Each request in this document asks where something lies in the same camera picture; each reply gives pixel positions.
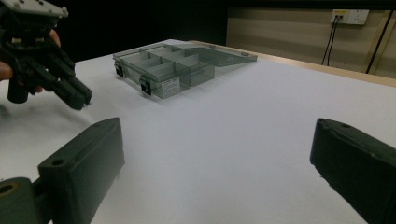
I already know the clear grey compartment box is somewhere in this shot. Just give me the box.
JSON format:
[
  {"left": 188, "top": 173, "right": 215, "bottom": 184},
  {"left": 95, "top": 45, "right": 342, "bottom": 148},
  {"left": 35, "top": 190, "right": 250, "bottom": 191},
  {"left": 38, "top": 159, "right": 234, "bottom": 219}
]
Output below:
[{"left": 112, "top": 41, "right": 259, "bottom": 100}]

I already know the white wall socket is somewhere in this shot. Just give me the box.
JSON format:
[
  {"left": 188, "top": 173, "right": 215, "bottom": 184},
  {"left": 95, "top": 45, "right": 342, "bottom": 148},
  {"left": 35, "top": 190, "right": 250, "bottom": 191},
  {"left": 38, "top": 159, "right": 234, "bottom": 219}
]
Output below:
[
  {"left": 346, "top": 8, "right": 370, "bottom": 26},
  {"left": 330, "top": 8, "right": 349, "bottom": 25}
]

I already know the long black cable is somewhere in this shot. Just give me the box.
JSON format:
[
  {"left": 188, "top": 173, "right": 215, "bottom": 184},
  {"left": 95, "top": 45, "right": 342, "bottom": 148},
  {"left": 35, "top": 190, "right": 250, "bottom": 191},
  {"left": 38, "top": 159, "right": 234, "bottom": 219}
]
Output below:
[{"left": 365, "top": 9, "right": 395, "bottom": 75}]

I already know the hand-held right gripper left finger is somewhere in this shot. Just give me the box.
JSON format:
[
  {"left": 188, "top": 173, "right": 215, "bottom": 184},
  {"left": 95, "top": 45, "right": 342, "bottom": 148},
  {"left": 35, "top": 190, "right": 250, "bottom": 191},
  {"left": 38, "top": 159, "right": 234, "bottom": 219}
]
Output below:
[{"left": 37, "top": 117, "right": 126, "bottom": 224}]

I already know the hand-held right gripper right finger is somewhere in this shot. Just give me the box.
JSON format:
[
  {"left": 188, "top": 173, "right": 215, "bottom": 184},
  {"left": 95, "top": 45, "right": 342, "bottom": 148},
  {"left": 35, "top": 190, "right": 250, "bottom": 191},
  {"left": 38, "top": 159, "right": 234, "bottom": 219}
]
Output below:
[{"left": 309, "top": 118, "right": 396, "bottom": 224}]

